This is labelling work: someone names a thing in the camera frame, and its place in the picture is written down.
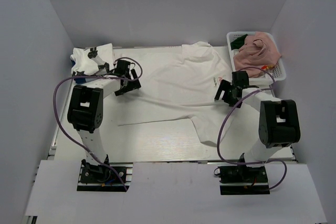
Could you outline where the pink t-shirt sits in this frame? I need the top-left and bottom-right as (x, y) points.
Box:
(233, 31), (281, 78)

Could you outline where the white red-print t-shirt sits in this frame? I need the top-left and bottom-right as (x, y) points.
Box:
(117, 42), (231, 147)

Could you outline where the dark green t-shirt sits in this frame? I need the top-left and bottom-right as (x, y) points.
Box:
(230, 34), (248, 50)

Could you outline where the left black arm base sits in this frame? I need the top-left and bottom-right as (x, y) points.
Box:
(77, 163), (133, 193)

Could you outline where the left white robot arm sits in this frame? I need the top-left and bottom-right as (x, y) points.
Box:
(67, 57), (141, 182)

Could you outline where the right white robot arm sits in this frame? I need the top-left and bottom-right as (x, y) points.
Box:
(214, 70), (301, 182)

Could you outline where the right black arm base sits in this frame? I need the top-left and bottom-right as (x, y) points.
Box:
(214, 166), (270, 196)

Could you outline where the folded blue t-shirt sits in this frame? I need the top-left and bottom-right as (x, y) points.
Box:
(71, 60), (86, 84)

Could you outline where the folded white printed t-shirt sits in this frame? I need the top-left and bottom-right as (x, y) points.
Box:
(70, 43), (114, 76)

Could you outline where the white plastic basket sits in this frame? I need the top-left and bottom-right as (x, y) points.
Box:
(226, 31), (286, 86)

